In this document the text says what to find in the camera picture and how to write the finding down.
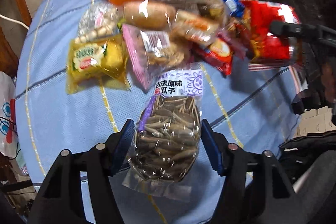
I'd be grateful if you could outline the blue snack bag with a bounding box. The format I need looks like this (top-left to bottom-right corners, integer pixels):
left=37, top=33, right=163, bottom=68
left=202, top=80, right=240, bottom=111
left=223, top=0, right=245, bottom=18

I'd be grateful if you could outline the white power cable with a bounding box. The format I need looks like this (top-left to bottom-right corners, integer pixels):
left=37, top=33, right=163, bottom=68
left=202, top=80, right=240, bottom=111
left=0, top=13, right=30, bottom=30

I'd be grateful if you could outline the yellow snack packet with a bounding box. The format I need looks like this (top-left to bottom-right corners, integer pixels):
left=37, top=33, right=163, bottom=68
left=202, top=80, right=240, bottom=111
left=66, top=34, right=130, bottom=94

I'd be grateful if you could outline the bread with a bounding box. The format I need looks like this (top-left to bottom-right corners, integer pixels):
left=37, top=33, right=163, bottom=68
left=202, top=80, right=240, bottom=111
left=123, top=0, right=220, bottom=47

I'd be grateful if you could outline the red round cracker packet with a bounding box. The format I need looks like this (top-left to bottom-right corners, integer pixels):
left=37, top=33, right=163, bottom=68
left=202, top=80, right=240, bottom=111
left=193, top=38, right=234, bottom=77

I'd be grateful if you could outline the white plastic shopping bag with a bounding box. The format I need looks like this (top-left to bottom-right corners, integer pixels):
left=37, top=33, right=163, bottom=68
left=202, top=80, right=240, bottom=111
left=0, top=72, right=19, bottom=159

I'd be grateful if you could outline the blue checked tablecloth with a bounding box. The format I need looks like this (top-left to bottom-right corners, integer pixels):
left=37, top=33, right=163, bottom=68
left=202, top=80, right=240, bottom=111
left=15, top=0, right=300, bottom=223

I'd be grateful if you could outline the carved wooden chair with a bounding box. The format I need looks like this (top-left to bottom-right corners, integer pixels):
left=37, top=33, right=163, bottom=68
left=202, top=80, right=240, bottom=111
left=0, top=0, right=32, bottom=77

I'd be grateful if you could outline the sunflower seeds clear bag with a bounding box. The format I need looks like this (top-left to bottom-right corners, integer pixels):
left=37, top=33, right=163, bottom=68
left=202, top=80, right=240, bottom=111
left=122, top=64, right=203, bottom=202

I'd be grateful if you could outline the peanut bag clear silver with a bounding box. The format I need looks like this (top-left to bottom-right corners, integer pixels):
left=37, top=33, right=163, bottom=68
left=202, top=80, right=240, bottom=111
left=75, top=2, right=121, bottom=43

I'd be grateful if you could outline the pink cloth table edge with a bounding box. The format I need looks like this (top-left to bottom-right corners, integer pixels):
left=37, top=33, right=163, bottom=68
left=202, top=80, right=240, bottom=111
left=239, top=0, right=307, bottom=93

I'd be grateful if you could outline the pink cookie packet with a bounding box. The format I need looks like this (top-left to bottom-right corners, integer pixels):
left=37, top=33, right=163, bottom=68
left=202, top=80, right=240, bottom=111
left=122, top=24, right=191, bottom=90

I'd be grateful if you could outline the red large snack bag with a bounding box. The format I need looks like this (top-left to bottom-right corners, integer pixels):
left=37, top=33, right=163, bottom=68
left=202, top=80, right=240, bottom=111
left=239, top=0, right=303, bottom=71

